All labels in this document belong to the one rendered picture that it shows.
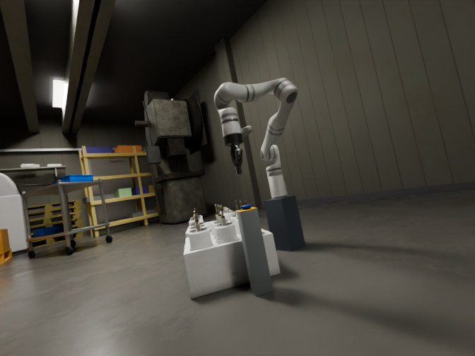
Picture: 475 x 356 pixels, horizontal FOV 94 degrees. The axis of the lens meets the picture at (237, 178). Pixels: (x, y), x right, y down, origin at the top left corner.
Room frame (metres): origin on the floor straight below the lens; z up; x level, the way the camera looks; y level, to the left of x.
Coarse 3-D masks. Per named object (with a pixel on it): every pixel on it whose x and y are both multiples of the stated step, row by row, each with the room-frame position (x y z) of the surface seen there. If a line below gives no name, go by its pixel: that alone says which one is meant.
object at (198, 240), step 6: (192, 234) 0.95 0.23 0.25; (198, 234) 0.95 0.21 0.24; (204, 234) 0.96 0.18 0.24; (210, 234) 0.99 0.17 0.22; (192, 240) 0.95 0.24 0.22; (198, 240) 0.95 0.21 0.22; (204, 240) 0.96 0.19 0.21; (210, 240) 0.98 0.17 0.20; (192, 246) 0.96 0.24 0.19; (198, 246) 0.95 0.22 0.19; (204, 246) 0.95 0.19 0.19; (210, 246) 0.97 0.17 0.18
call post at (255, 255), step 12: (240, 216) 0.83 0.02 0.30; (252, 216) 0.84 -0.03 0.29; (240, 228) 0.87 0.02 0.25; (252, 228) 0.83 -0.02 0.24; (252, 240) 0.83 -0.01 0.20; (252, 252) 0.83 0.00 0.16; (264, 252) 0.84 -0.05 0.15; (252, 264) 0.83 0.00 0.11; (264, 264) 0.84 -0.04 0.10; (252, 276) 0.83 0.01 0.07; (264, 276) 0.84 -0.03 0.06; (252, 288) 0.86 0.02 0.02; (264, 288) 0.83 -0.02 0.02
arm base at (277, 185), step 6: (270, 174) 1.32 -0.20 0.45; (276, 174) 1.31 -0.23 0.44; (282, 174) 1.34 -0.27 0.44; (270, 180) 1.33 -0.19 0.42; (276, 180) 1.31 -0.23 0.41; (282, 180) 1.33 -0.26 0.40; (270, 186) 1.34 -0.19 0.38; (276, 186) 1.31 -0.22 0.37; (282, 186) 1.32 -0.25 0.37; (276, 192) 1.32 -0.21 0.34; (282, 192) 1.32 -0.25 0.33; (276, 198) 1.32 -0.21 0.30
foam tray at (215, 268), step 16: (240, 240) 0.96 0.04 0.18; (272, 240) 0.98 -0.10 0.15; (192, 256) 0.91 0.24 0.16; (208, 256) 0.92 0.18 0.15; (224, 256) 0.94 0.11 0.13; (240, 256) 0.95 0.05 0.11; (272, 256) 0.98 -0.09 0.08; (192, 272) 0.91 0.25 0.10; (208, 272) 0.92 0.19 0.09; (224, 272) 0.93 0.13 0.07; (240, 272) 0.95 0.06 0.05; (272, 272) 0.98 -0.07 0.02; (192, 288) 0.91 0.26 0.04; (208, 288) 0.92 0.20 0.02; (224, 288) 0.93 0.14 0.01
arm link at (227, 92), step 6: (222, 84) 0.83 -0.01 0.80; (228, 84) 0.82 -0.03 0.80; (234, 84) 0.84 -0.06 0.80; (222, 90) 0.82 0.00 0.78; (228, 90) 0.82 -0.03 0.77; (234, 90) 0.83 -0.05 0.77; (240, 90) 0.86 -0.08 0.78; (246, 90) 0.87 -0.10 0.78; (216, 96) 0.86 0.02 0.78; (222, 96) 0.83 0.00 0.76; (228, 96) 0.83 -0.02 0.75; (234, 96) 0.84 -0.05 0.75; (240, 96) 0.86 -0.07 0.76; (246, 96) 0.88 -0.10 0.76; (222, 102) 0.86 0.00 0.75; (228, 102) 0.87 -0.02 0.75
